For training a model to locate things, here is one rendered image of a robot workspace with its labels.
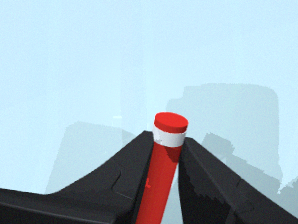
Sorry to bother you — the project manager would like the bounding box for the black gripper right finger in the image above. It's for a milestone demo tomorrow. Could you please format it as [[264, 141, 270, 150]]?
[[178, 137, 298, 224]]

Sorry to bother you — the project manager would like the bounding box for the red peg with white band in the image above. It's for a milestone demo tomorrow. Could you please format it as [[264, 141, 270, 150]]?
[[136, 112, 188, 224]]

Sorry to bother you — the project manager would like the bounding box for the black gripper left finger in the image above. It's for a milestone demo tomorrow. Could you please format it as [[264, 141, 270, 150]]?
[[0, 131, 153, 224]]

